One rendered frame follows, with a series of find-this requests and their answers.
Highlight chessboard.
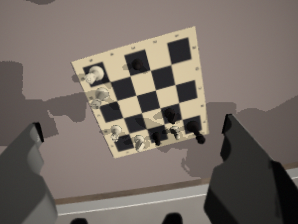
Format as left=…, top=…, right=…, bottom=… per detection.
left=72, top=26, right=209, bottom=158

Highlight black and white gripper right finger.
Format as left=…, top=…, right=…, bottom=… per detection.
left=204, top=114, right=298, bottom=224

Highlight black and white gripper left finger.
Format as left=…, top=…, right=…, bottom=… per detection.
left=0, top=122, right=58, bottom=224

